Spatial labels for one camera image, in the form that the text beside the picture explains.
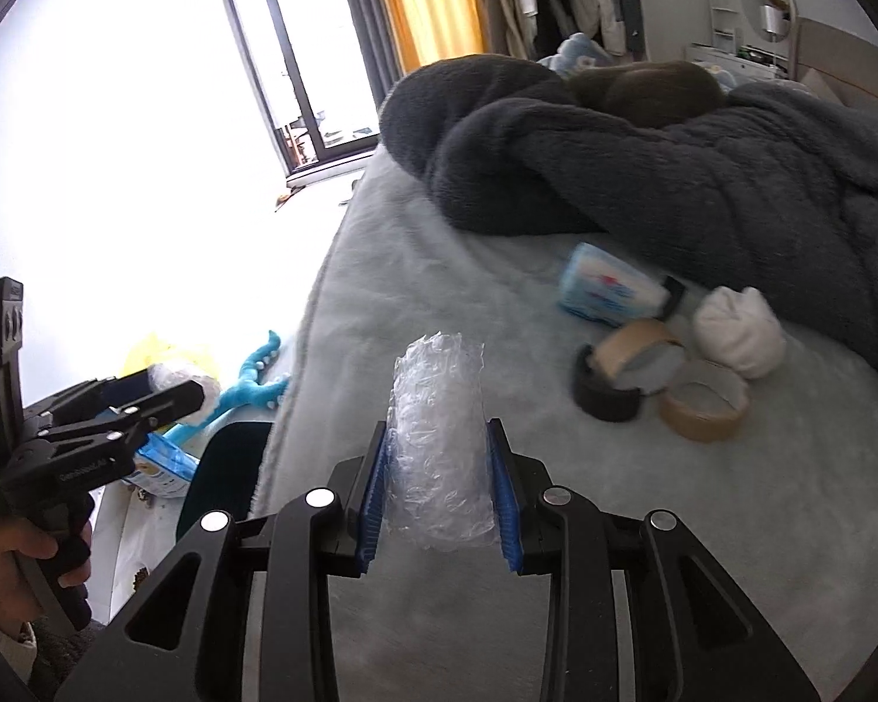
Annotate white paper ball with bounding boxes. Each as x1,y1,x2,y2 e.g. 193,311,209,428
149,355,220,428

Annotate brown cardboard tape core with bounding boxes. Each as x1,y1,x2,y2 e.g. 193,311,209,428
658,360,750,444

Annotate clear bubble wrap roll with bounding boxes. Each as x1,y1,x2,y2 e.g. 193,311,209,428
387,333,496,552

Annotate black trash bin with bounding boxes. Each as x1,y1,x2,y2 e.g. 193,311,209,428
176,422,272,541

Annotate person's left hand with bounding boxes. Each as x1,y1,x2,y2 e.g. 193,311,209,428
0,515,93,634

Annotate blue pet food bag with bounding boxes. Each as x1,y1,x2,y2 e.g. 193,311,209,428
125,433,200,499

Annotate yellow crumpled plastic bag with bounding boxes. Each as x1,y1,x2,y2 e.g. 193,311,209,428
120,335,218,391

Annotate blue plush tentacle toy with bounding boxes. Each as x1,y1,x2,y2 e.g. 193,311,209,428
164,330,290,445

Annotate grey-white bed mattress cover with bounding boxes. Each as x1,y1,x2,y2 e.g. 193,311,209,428
252,149,878,700

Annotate black tape roll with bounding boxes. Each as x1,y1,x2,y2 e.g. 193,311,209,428
571,346,644,423

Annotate orange object by window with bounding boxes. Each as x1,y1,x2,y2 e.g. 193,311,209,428
274,187,303,211

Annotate brown tape roll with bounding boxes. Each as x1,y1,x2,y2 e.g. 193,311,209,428
590,319,688,396

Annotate white rolled sock ball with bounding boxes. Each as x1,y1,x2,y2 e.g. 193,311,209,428
693,285,787,380

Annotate blue white tissue pack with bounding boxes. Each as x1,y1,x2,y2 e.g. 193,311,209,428
558,243,671,326

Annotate dark framed window door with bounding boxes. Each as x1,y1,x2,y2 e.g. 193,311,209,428
223,0,379,174

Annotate dark fleece blanket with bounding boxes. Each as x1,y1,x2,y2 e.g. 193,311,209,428
380,54,878,369

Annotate dark grey curtain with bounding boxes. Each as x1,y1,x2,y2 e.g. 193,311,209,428
347,0,403,106

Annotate brown plush item on bed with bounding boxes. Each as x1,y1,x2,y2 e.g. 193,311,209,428
566,60,726,129

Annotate white vanity shelf unit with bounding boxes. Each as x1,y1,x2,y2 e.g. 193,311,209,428
684,0,790,87

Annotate blue white patterned pillow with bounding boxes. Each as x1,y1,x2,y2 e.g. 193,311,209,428
537,32,615,78

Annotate round white mirror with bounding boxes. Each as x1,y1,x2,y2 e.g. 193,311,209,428
739,0,798,57

